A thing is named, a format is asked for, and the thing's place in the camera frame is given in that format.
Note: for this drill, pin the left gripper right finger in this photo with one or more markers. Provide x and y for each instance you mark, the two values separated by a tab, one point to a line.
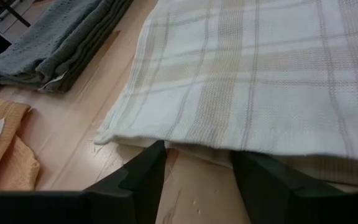
269	196

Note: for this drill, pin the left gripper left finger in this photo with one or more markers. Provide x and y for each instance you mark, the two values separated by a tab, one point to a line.
135	196

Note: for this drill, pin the white cloth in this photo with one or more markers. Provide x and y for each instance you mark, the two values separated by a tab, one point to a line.
244	77

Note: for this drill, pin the white handwritten paper tag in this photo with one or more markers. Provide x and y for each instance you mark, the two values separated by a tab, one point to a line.
53	81

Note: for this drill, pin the grey kitchen towel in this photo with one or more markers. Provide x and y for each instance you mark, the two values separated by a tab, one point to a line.
57	40

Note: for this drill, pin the yellow towel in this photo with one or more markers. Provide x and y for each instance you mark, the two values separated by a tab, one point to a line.
5	149

